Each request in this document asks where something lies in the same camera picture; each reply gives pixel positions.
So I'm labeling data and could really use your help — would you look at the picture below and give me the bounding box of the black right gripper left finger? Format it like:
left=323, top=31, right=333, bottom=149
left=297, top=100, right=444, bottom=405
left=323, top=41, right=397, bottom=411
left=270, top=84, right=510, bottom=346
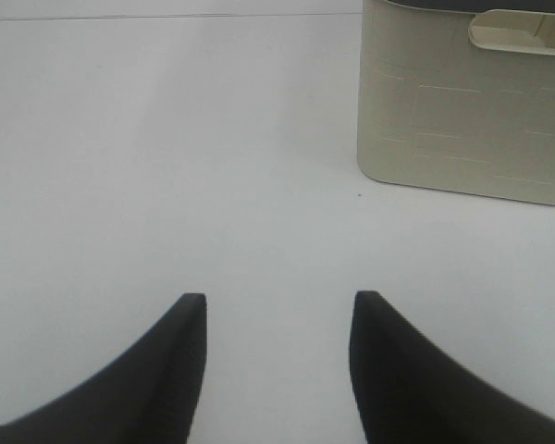
left=0, top=293, right=207, bottom=443

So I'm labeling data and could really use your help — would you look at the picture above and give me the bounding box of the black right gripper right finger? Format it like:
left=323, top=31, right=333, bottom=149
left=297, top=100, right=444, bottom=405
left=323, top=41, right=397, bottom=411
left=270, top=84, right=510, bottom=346
left=349, top=290, right=555, bottom=443

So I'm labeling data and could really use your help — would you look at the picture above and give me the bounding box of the beige plastic bin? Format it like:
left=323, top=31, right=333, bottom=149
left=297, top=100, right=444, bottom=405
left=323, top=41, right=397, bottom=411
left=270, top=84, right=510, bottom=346
left=357, top=1, right=555, bottom=205

